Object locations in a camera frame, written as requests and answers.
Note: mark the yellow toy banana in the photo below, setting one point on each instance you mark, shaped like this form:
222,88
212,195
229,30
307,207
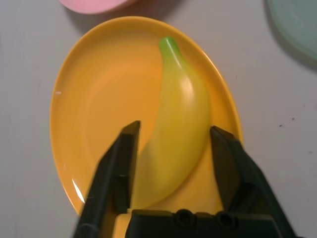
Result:
183,119

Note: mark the yellow plate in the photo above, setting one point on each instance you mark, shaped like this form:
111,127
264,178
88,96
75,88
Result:
99,99

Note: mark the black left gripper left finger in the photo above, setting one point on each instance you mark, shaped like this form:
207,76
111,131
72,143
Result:
111,178

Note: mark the light green plate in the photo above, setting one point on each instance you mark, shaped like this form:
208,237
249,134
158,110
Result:
297,24

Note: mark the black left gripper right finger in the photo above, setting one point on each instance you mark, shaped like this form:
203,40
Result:
242,178

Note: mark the pink plate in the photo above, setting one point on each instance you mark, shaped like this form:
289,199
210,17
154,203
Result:
94,6

